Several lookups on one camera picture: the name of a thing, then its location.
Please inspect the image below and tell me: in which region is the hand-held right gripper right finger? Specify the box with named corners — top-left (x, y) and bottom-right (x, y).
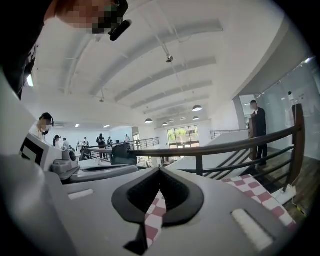
top-left (149, 166), bottom-right (291, 256)

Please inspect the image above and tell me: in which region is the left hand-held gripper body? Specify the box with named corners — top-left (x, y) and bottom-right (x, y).
top-left (19, 132), bottom-right (81, 181)

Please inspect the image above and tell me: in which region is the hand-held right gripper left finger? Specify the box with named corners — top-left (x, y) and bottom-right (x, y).
top-left (62, 166), bottom-right (162, 256)

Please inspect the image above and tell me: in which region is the brown wooden lectern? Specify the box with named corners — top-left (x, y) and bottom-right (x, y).
top-left (248, 116), bottom-right (258, 161)

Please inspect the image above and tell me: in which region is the person's head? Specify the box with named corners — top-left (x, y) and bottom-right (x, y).
top-left (43, 0), bottom-right (130, 35)

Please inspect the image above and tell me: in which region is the white flat board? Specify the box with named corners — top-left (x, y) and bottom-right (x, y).
top-left (272, 184), bottom-right (298, 205)

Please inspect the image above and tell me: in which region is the black office chair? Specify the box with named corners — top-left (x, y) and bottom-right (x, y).
top-left (111, 143), bottom-right (138, 166)

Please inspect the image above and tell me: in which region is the large glass window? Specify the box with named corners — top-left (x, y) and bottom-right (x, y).
top-left (166, 125), bottom-right (200, 149)

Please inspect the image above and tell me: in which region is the black head-worn camera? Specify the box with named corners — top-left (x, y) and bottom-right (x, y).
top-left (108, 19), bottom-right (133, 42)

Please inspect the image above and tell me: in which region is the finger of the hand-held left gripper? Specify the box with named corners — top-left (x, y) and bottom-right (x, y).
top-left (70, 167), bottom-right (140, 184)
top-left (80, 163), bottom-right (139, 172)

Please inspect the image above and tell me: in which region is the person's black clothing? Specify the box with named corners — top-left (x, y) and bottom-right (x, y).
top-left (0, 0), bottom-right (51, 101)

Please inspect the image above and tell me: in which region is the red white checkered tablecloth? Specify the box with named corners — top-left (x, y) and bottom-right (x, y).
top-left (144, 174), bottom-right (300, 248)

